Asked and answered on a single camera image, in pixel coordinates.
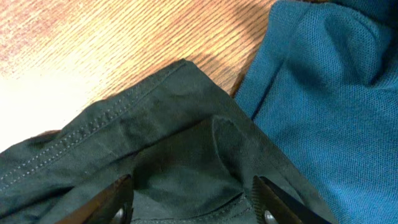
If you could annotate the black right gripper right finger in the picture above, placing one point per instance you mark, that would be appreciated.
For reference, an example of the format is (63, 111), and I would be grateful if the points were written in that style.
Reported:
(272, 205)

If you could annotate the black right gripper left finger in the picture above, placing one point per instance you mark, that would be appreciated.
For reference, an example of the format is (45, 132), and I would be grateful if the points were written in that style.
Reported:
(113, 205)

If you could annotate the black shorts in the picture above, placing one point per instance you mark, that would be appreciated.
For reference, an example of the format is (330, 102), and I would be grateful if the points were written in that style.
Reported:
(191, 152)

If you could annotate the blue polo shirt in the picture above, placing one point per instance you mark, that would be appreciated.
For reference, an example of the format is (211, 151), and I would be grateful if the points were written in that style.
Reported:
(323, 88)

